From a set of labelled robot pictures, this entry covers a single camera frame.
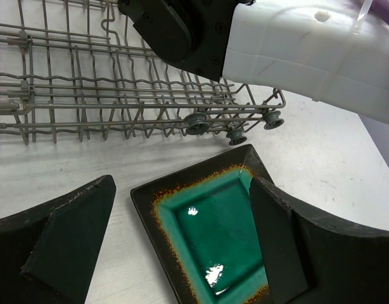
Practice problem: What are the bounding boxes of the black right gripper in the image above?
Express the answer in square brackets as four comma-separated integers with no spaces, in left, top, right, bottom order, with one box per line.
[117,0,241,82]

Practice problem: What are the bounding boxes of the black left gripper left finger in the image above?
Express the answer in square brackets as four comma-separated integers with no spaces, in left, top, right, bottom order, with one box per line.
[0,175,116,303]

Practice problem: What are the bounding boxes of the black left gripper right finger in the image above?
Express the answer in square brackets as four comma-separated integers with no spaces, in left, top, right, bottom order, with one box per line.
[250,177,389,303]

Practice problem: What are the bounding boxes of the green square glazed plate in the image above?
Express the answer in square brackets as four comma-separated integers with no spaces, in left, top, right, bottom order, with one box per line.
[131,144,271,303]

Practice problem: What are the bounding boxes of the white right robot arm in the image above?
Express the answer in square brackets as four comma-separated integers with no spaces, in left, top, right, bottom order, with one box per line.
[118,0,389,125]

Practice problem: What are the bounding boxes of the grey wire dish rack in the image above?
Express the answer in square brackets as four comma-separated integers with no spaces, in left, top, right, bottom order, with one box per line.
[0,1,286,146]

